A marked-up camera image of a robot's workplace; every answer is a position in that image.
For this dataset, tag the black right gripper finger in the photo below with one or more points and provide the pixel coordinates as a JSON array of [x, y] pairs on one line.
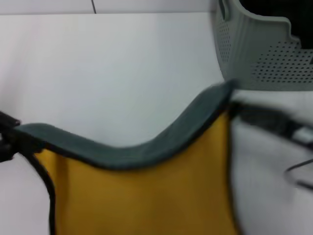
[[240, 110]]

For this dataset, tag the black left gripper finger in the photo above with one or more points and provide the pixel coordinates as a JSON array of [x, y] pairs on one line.
[[6, 151], [8, 118]]

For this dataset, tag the grey perforated plastic storage box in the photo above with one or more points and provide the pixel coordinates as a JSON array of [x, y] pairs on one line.
[[239, 49]]

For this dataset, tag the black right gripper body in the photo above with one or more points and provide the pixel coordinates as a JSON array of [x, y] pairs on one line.
[[281, 124]]

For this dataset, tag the yellow grey towel black trim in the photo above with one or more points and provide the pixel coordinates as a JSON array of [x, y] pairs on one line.
[[146, 195]]

